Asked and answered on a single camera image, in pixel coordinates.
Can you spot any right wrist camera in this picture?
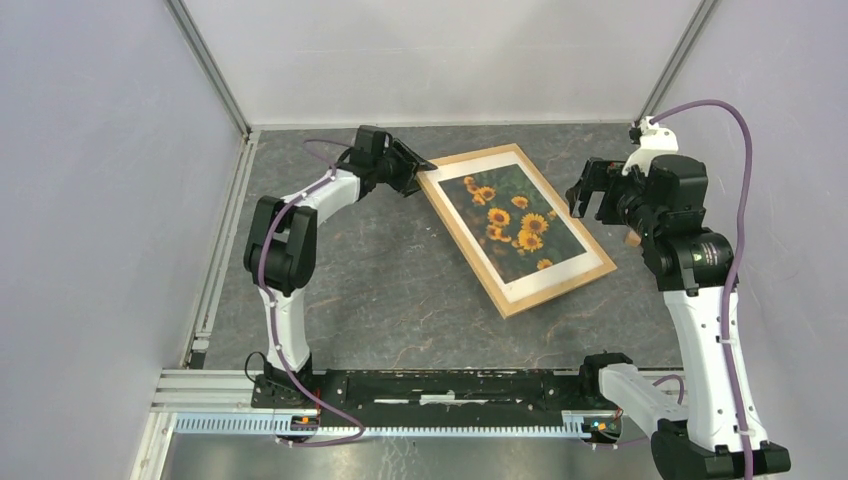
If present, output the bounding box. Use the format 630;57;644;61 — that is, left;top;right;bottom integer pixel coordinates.
621;116;679;176

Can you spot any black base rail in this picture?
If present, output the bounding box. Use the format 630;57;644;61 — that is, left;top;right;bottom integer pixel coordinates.
250;369;624;444

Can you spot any small wooden cube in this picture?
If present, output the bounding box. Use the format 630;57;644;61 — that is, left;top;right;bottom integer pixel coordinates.
624;230;642;247

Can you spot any white slotted cable duct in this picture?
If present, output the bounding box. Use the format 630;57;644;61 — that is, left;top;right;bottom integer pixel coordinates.
173;413;621;440

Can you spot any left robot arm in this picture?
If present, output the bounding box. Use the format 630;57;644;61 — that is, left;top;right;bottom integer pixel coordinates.
243;125;437;408

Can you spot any sunflower photo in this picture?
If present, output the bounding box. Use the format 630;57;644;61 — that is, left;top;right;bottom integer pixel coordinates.
438;164;586;283

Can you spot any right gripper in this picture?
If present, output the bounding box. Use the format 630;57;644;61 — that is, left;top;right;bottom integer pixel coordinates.
566;156;662;240

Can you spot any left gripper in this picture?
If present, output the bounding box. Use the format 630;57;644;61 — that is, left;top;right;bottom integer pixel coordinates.
372;138;437;199

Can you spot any wooden picture frame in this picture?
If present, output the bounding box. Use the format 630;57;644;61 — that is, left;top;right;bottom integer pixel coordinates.
415;142;619;321

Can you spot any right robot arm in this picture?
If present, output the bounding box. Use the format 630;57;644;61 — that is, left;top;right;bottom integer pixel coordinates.
566;154;791;479

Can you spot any white photo mat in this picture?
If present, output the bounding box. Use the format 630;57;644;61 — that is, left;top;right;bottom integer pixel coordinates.
424;150;606;305

